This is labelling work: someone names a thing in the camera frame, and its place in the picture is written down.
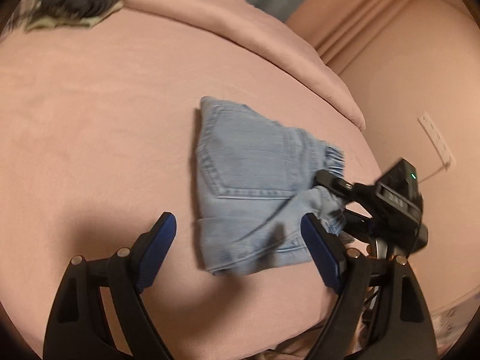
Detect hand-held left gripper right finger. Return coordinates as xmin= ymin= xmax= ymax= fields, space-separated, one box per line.
xmin=301 ymin=212 xmax=439 ymax=360

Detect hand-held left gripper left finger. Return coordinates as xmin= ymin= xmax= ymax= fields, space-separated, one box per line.
xmin=43 ymin=212 xmax=178 ymax=360

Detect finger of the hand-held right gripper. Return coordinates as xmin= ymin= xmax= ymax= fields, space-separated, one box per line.
xmin=339 ymin=210 xmax=376 ymax=241
xmin=314 ymin=170 xmax=379 ymax=211

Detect light blue denim pants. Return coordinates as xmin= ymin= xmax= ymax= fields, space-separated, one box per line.
xmin=193 ymin=95 xmax=347 ymax=276

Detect pink bed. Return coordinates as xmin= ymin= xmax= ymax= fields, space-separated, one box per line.
xmin=0 ymin=7 xmax=379 ymax=360

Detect pink curtain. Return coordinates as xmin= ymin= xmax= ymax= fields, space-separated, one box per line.
xmin=285 ymin=0 xmax=436 ymax=76

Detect pink duvet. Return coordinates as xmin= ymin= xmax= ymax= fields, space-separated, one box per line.
xmin=109 ymin=0 xmax=366 ymax=132

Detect thin cable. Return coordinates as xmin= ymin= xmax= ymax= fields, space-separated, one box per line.
xmin=418 ymin=163 xmax=452 ymax=186

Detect white wall socket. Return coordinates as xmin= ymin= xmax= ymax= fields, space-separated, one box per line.
xmin=418 ymin=112 xmax=457 ymax=168

